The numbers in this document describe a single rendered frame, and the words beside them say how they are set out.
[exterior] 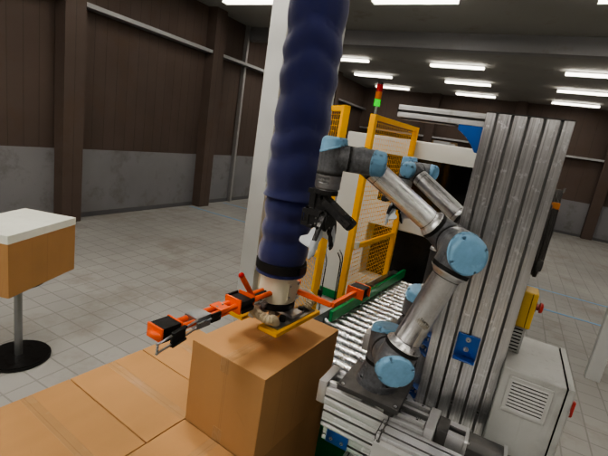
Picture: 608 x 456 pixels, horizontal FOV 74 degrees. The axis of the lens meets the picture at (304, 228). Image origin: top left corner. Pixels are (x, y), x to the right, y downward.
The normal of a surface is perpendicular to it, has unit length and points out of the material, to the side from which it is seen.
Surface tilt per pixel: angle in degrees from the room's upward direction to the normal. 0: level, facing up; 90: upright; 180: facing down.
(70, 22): 90
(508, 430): 90
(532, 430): 90
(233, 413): 90
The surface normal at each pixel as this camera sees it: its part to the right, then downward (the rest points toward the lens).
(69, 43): 0.87, 0.24
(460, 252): 0.03, 0.11
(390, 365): -0.10, 0.34
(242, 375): -0.54, 0.11
